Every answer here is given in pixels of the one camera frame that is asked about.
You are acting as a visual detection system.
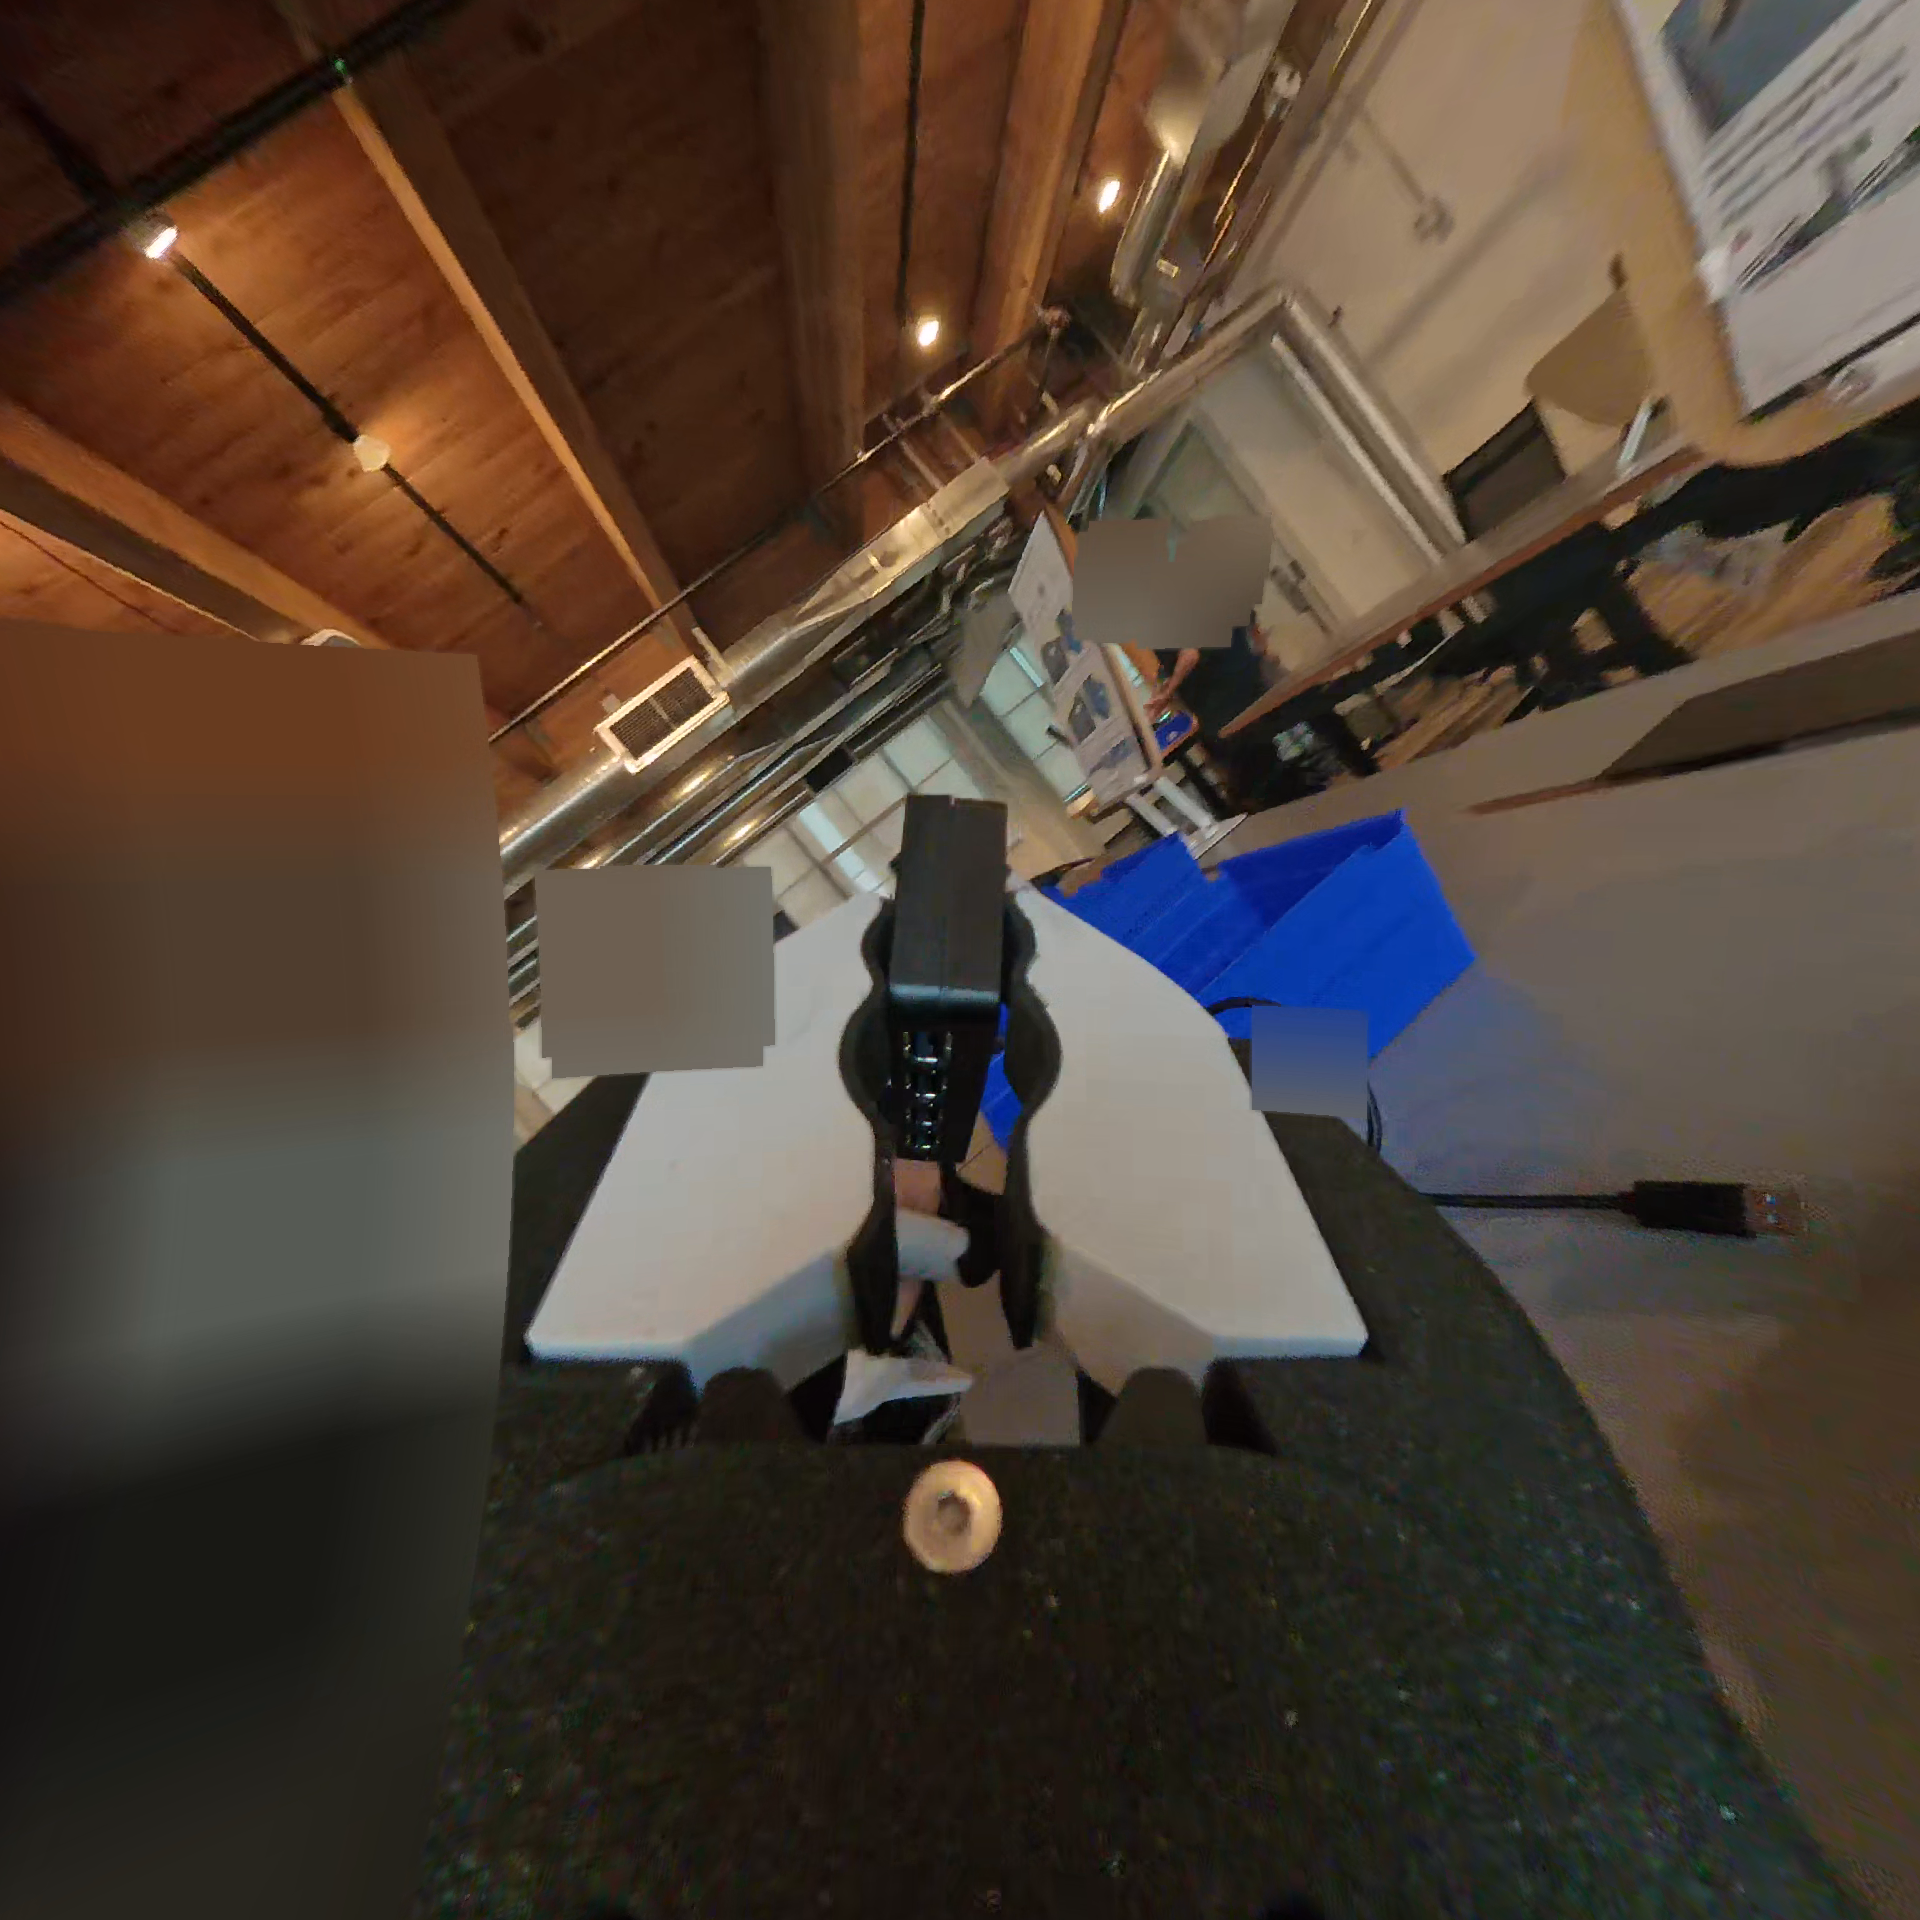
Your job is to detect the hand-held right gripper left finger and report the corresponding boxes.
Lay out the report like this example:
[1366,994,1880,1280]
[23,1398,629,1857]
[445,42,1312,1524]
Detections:
[526,894,903,1368]

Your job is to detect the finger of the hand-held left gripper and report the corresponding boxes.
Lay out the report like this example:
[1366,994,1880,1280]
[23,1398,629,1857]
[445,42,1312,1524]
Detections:
[882,1210,975,1295]

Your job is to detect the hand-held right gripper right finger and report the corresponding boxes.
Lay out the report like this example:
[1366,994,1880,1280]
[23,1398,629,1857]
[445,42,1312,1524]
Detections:
[995,889,1371,1368]

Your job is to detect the blue plastic bin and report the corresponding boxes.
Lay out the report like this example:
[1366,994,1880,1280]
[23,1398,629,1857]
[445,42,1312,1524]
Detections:
[1046,807,1477,1063]

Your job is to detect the grey usb hub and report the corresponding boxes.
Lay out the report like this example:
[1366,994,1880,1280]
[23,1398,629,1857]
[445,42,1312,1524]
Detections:
[880,793,1010,1167]

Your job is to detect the black usb cable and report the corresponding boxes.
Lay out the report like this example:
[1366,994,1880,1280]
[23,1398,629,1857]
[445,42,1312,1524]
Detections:
[1362,1079,1813,1247]

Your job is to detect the white vent grille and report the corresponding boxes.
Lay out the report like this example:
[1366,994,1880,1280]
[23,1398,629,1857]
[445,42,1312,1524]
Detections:
[594,657,736,778]

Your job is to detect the instruction board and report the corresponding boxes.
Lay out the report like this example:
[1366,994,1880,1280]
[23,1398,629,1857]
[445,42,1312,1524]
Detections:
[1608,0,1920,456]
[1007,508,1160,800]

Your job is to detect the wooden top desk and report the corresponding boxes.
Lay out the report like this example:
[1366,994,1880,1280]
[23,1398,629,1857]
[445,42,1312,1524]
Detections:
[1215,448,1715,784]

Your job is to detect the plain wooden display board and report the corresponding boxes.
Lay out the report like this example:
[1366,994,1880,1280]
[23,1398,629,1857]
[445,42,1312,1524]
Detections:
[1525,281,1677,479]

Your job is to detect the silver spiral duct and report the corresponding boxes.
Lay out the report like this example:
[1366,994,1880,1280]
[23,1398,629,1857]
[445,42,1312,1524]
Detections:
[495,289,1310,906]

